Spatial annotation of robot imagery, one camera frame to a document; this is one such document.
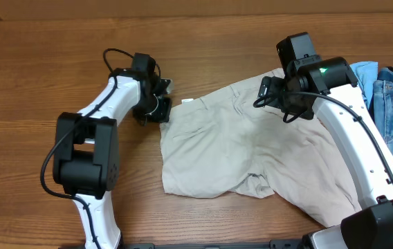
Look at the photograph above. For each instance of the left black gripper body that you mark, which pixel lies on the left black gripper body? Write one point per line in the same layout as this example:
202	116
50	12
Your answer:
152	108

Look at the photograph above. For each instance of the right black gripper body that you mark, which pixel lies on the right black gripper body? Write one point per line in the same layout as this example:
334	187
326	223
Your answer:
294	103

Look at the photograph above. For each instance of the beige shorts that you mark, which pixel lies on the beige shorts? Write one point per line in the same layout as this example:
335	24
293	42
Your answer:
221	143

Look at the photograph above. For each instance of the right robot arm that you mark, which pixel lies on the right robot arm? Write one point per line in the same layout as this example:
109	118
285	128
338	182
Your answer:
328	89

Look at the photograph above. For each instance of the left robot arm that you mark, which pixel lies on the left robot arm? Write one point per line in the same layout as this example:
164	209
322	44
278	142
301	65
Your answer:
84	163

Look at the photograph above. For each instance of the light blue cloth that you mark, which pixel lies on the light blue cloth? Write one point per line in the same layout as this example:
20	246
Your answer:
366	74

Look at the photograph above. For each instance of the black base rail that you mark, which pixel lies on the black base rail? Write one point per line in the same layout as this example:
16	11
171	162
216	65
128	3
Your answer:
210	245

